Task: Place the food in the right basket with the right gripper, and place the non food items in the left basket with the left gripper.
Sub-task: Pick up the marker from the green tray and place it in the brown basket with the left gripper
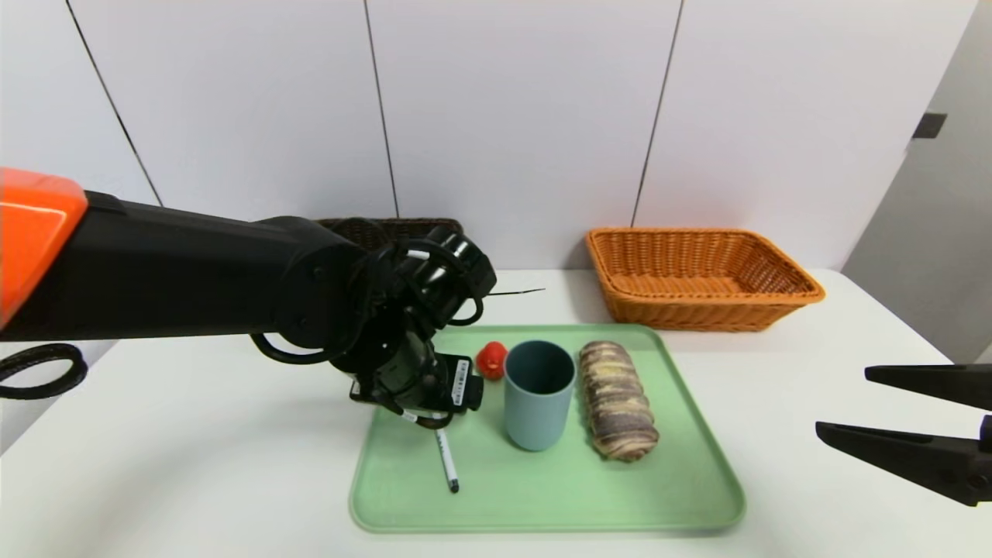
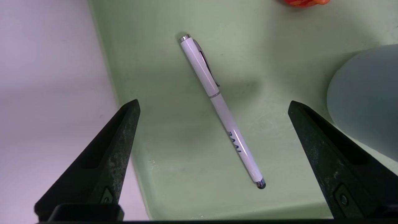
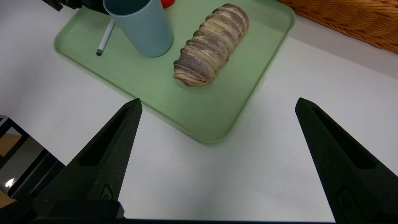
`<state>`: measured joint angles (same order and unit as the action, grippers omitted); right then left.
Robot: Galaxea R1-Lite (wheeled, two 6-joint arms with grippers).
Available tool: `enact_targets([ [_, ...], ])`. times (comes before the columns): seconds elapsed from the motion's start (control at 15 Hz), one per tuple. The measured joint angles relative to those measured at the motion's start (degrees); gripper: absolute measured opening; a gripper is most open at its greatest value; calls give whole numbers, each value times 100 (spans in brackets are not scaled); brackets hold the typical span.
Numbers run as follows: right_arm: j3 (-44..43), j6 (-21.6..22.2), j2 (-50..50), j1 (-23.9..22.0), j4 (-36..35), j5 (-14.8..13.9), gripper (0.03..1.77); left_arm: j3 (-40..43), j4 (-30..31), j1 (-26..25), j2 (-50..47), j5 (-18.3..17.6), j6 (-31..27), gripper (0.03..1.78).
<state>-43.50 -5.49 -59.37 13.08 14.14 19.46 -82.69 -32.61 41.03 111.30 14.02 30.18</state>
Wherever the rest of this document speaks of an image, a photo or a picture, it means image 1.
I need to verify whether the red rubber duck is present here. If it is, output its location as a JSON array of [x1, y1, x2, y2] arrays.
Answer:
[[475, 341, 509, 381]]

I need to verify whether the blue-grey plastic cup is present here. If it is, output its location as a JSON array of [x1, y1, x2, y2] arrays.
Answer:
[[504, 339, 577, 452]]

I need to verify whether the marbled brown bread loaf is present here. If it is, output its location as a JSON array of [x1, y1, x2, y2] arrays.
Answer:
[[578, 340, 660, 462]]

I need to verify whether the white marker pen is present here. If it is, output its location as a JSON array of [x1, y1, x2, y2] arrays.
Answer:
[[436, 429, 460, 494]]

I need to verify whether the dark brown wicker basket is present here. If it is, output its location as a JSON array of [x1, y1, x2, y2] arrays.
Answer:
[[314, 219, 466, 260]]

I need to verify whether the orange wicker basket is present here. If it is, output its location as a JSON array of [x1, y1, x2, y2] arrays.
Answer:
[[585, 228, 825, 333]]

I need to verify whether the green plastic tray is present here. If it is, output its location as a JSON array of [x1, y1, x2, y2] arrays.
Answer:
[[350, 324, 746, 534]]

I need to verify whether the black corrugated hose loop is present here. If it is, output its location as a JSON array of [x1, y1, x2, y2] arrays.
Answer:
[[0, 343, 88, 400]]

